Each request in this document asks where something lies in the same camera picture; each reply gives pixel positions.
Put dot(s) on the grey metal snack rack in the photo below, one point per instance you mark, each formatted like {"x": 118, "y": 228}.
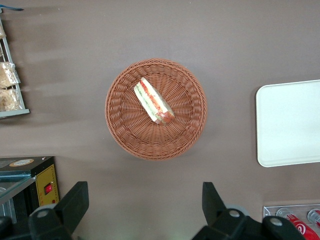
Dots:
{"x": 10, "y": 58}

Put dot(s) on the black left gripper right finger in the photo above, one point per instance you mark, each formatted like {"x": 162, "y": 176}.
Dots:
{"x": 220, "y": 220}

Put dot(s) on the red cola bottle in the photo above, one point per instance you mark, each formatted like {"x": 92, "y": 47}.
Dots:
{"x": 316, "y": 217}
{"x": 303, "y": 228}

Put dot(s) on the clear acrylic bottle rack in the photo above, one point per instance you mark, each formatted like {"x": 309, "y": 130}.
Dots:
{"x": 268, "y": 211}

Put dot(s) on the triangle sandwich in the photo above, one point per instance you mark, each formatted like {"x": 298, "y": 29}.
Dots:
{"x": 153, "y": 101}

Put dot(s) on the clear bag of crackers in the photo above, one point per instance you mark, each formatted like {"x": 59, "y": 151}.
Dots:
{"x": 8, "y": 100}
{"x": 7, "y": 75}
{"x": 2, "y": 31}

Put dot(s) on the beige plastic tray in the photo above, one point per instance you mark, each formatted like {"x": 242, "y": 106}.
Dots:
{"x": 290, "y": 125}

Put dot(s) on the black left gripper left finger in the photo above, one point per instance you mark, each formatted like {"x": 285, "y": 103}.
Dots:
{"x": 65, "y": 210}

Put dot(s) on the brown round wicker basket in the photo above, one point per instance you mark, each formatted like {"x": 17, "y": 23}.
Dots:
{"x": 130, "y": 135}

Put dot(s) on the black food warmer yellow panel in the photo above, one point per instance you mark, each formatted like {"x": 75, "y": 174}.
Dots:
{"x": 46, "y": 177}

